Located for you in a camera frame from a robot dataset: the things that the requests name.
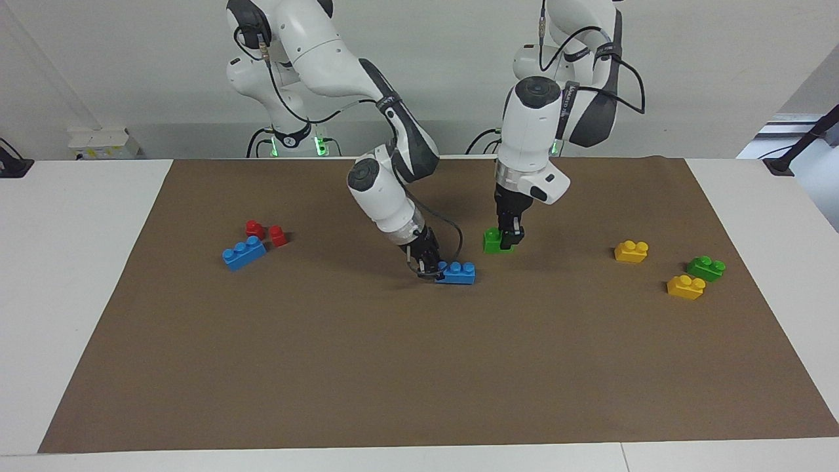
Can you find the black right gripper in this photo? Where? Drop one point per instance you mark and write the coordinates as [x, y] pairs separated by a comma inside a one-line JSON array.
[[423, 246]]

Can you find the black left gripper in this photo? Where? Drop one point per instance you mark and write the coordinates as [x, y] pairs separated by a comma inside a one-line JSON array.
[[511, 206]]

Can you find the green two-stud toy block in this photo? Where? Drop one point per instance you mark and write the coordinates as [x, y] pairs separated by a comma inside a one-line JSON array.
[[706, 269], [491, 242]]

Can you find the blue three-stud toy block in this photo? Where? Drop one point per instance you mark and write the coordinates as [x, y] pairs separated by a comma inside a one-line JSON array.
[[242, 255], [462, 274]]

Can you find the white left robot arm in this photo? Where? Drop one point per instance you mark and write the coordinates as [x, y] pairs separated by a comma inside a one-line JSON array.
[[531, 124]]

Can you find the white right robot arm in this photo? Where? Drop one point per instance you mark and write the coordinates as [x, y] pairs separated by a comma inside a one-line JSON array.
[[328, 65]]

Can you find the yellow two-stud toy block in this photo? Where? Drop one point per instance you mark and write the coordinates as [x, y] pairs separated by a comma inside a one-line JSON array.
[[685, 288], [631, 252]]

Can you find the red one-stud toy block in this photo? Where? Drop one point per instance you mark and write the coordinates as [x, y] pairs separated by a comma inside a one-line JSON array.
[[278, 237], [254, 229]]

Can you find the brown table mat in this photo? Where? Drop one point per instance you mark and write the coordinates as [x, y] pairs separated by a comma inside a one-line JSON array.
[[419, 367]]

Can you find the black slanted stand pole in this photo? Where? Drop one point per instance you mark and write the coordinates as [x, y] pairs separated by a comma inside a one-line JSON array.
[[803, 141]]

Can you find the white box with yellow label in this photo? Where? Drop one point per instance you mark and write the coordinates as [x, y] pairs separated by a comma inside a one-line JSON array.
[[98, 143]]

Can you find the black stand foot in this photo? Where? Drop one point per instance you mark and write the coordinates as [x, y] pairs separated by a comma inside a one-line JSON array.
[[14, 167]]

